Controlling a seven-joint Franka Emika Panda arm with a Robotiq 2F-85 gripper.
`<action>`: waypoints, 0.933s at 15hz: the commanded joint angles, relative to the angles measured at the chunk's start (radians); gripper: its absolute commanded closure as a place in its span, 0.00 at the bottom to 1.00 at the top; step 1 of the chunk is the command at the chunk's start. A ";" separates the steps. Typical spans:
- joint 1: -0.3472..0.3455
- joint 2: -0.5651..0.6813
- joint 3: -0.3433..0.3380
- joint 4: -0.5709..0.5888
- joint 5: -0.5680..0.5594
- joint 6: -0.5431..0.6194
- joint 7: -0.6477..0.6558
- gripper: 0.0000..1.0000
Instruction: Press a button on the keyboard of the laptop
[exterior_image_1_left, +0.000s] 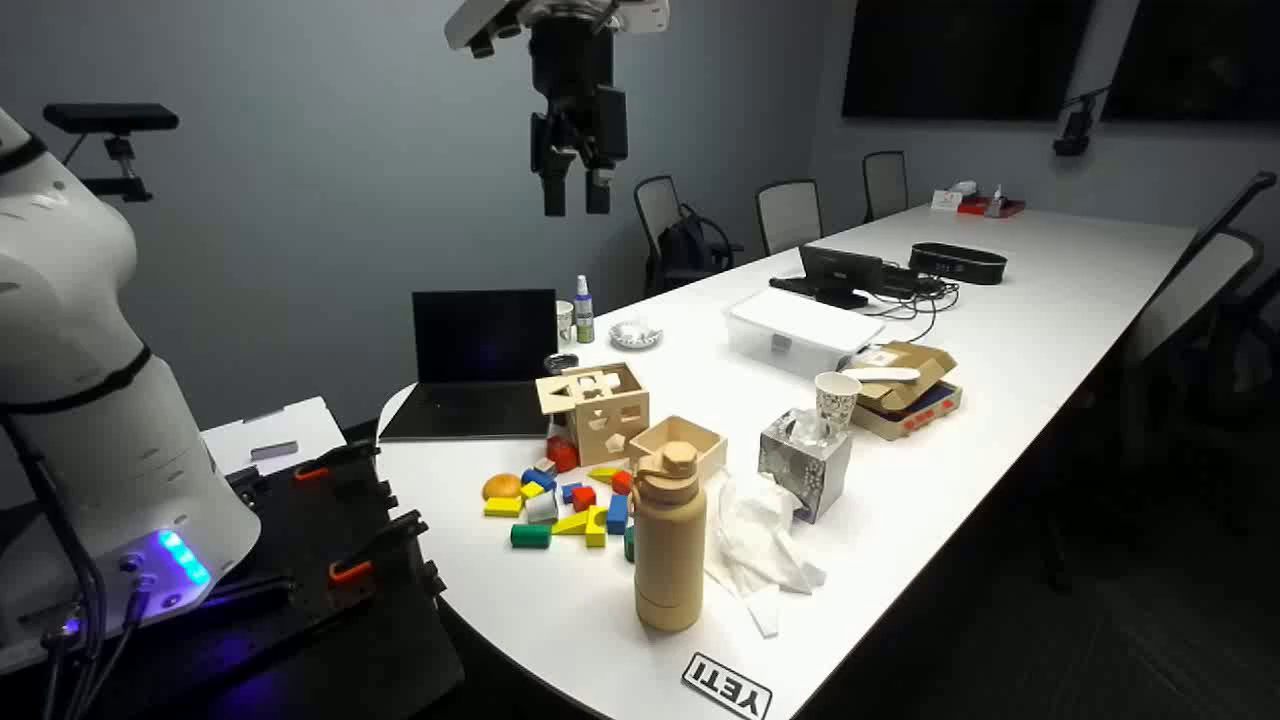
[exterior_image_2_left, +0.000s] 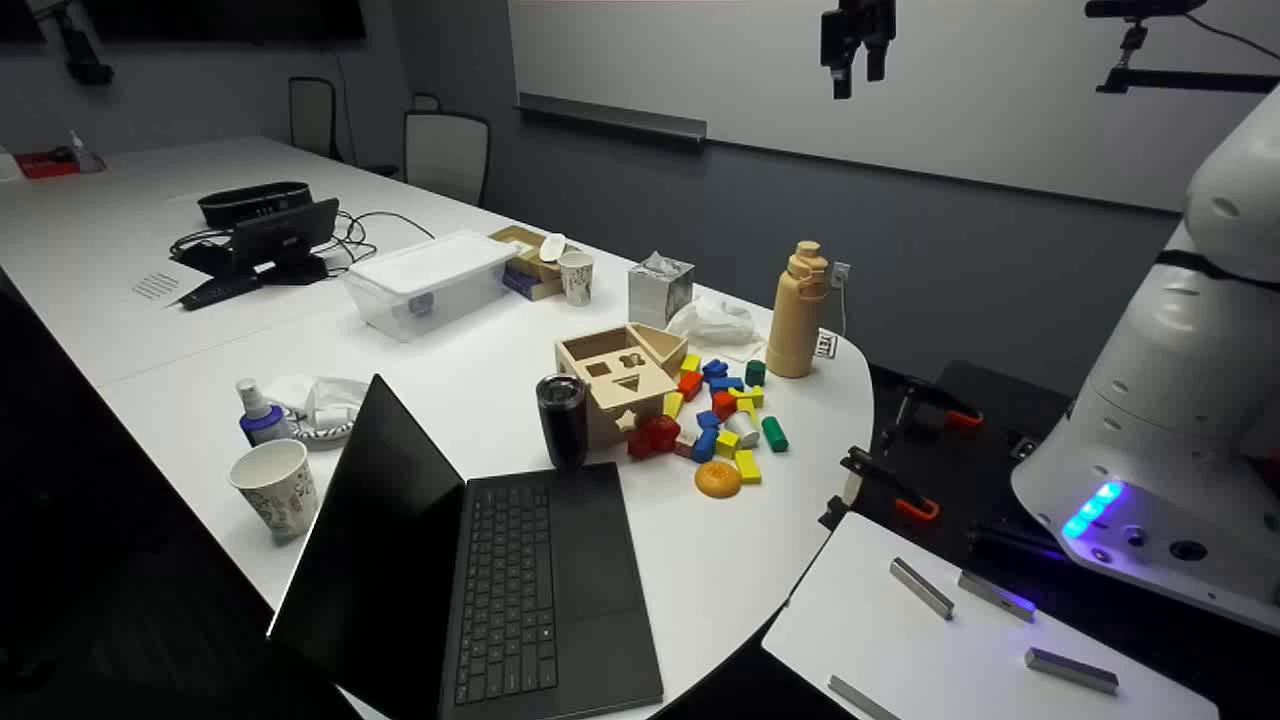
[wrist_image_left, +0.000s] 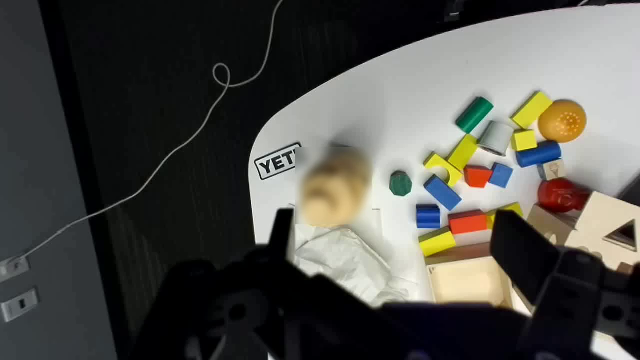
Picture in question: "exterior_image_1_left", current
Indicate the black robot cart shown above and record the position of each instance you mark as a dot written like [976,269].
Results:
[333,584]

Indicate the open cardboard box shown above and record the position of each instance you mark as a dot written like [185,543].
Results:
[910,386]

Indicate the white round puck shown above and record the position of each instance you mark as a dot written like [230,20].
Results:
[635,334]

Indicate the wooden shape sorter box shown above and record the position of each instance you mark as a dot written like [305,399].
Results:
[594,404]

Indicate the grey white block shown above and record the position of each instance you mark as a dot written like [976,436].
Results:
[540,511]

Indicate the red round block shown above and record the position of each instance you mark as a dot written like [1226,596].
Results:
[562,455]

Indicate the black camera stand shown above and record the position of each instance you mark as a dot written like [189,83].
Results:
[115,135]

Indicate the red small block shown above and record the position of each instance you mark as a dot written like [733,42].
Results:
[580,498]

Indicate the black backpack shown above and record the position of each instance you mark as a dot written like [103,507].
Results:
[694,248]

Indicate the grey office chair with backpack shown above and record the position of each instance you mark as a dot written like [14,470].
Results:
[657,206]

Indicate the yellow long block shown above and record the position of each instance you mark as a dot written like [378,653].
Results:
[576,520]

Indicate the red tray with bottle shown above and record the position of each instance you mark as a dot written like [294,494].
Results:
[994,206]

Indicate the dark wall monitor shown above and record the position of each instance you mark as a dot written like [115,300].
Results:
[967,56]
[1193,63]

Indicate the black laptop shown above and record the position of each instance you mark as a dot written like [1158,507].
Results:
[482,360]

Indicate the small white box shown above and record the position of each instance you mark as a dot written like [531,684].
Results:
[946,198]

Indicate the orange half round block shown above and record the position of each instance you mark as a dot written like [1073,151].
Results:
[501,485]

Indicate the grey tissue box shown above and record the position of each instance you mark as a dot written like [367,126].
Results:
[801,461]

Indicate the white paper sheets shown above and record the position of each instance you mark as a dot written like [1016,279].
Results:
[275,429]

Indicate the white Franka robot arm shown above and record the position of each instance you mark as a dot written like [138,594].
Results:
[81,400]

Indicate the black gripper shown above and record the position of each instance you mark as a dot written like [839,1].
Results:
[571,83]

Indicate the black wall camera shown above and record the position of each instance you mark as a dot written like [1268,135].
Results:
[1077,126]

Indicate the small spray bottle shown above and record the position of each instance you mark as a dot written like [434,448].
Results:
[587,314]

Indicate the black docking device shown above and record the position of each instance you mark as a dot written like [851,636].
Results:
[853,273]

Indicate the black and white brand sticker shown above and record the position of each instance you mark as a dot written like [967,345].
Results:
[725,684]

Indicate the blue tall block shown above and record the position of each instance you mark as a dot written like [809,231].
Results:
[617,514]

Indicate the crumpled white plastic wrap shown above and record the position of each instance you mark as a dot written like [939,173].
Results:
[760,543]

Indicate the tan insulated bottle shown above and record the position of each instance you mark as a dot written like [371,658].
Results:
[671,547]

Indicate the round dark object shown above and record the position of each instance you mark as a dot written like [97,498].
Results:
[562,360]

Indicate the yellow flat block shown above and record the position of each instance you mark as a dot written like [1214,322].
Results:
[501,507]

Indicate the green cylinder block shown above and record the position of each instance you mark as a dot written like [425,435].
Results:
[531,534]

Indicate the black oval speaker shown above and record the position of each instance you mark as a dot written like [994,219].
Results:
[958,263]

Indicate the white paper cup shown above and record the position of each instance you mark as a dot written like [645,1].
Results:
[839,400]

